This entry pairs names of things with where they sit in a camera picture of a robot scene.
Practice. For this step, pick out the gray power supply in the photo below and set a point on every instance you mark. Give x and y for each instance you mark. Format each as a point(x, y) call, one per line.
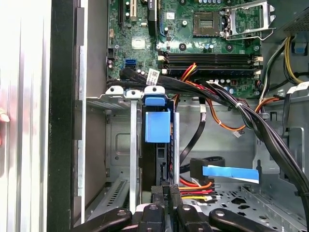
point(294, 17)

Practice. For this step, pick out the person's hand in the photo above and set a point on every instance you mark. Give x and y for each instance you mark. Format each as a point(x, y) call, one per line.
point(4, 118)

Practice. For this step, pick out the thin black expansion slot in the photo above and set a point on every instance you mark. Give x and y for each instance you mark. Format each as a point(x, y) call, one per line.
point(120, 14)

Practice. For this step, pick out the black RAM slot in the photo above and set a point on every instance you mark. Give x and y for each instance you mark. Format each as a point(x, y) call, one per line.
point(210, 63)
point(210, 57)

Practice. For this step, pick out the hard disk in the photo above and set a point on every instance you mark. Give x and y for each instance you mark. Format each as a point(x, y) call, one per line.
point(157, 125)

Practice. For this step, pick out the metal drive cage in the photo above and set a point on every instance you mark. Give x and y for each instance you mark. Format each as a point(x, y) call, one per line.
point(297, 145)

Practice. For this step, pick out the metal locking lever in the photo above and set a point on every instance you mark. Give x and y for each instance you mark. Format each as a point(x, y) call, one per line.
point(243, 38)

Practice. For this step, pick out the white expansion slot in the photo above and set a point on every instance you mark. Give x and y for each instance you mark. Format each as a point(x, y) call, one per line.
point(133, 10)

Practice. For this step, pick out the black PC case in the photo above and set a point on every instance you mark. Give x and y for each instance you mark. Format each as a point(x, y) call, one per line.
point(60, 96)

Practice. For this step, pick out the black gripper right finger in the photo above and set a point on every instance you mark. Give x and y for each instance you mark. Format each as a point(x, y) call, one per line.
point(179, 217)

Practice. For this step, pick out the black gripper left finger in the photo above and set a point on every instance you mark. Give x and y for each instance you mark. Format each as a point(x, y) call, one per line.
point(154, 217)

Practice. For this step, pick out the green motherboard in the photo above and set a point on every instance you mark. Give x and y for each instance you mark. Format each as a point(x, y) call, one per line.
point(183, 46)

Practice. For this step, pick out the CPU socket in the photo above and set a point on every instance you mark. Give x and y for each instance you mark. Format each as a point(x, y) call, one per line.
point(206, 24)

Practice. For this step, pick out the small blue plastic connector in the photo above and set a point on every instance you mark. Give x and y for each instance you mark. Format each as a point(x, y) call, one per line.
point(299, 47)

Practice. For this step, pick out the blue SATA port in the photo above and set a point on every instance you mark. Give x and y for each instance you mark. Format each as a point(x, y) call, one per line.
point(130, 64)

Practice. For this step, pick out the black expansion slot with label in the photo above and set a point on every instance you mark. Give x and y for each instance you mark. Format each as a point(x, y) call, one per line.
point(152, 21)

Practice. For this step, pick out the metal disk bay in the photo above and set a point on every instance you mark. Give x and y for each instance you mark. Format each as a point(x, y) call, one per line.
point(134, 145)

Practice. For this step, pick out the metal socket cover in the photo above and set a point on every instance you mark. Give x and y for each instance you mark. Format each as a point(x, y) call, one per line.
point(265, 15)

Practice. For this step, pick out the silver chipset heat sink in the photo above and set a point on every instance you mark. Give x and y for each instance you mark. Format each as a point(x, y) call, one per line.
point(138, 44)

